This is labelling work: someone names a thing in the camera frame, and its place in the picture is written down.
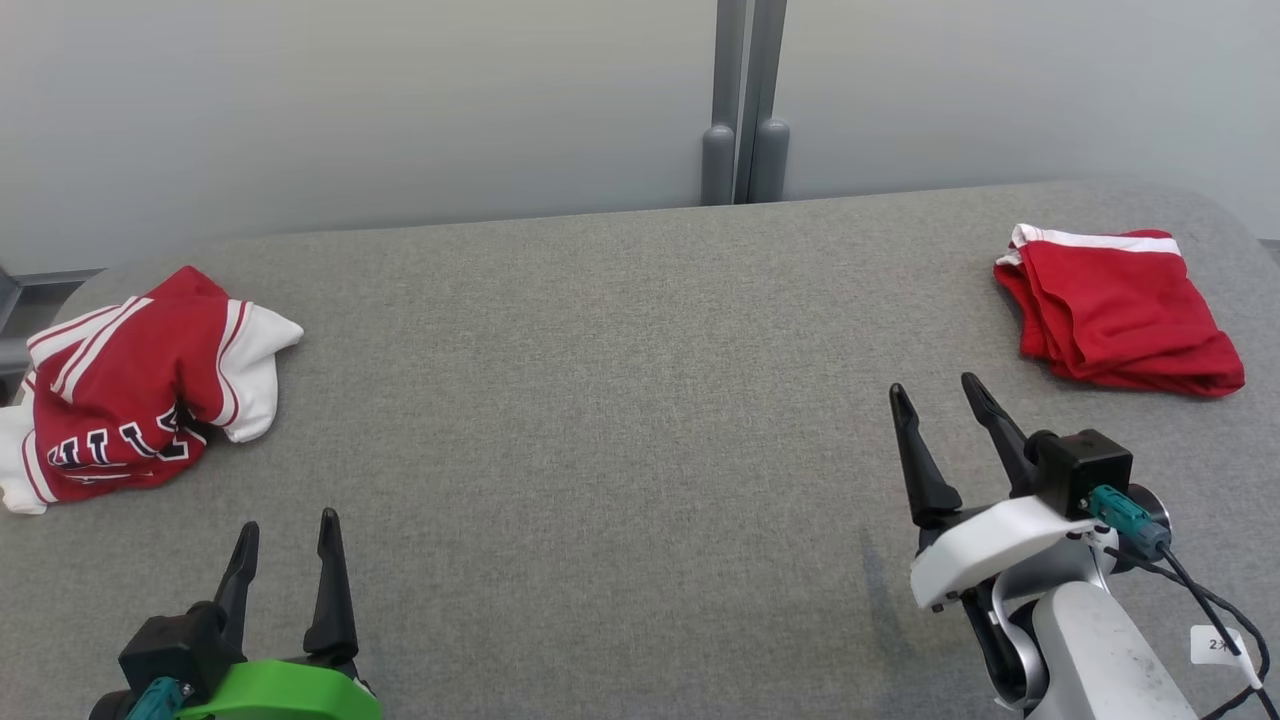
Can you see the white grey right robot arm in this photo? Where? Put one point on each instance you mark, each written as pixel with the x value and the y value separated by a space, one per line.
pixel 1090 650

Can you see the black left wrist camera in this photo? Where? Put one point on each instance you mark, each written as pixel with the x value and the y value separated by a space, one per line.
pixel 175 650

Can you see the grey metal partition post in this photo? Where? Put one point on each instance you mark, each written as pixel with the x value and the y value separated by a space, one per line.
pixel 745 100

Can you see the grey metal floor rail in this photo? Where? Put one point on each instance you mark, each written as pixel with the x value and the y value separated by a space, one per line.
pixel 50 285

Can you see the teal camera connector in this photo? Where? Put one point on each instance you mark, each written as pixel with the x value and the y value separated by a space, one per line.
pixel 155 700
pixel 1125 518

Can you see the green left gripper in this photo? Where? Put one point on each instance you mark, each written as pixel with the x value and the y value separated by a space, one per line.
pixel 290 695

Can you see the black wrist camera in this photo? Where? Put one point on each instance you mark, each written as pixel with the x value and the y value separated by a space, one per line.
pixel 1085 465
pixel 175 650

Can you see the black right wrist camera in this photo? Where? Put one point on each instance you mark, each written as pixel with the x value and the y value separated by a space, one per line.
pixel 1085 465

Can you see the red Bulls jersey white sleeves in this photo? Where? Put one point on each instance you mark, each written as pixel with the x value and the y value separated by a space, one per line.
pixel 120 390

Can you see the teal right camera connector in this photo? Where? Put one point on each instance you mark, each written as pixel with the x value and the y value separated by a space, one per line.
pixel 1125 518

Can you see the red shorts with white stripe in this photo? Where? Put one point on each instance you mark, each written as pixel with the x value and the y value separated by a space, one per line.
pixel 1110 310

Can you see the teal left camera connector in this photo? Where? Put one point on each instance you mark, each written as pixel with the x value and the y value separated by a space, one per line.
pixel 155 700

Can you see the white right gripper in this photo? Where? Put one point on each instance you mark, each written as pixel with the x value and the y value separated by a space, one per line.
pixel 990 545

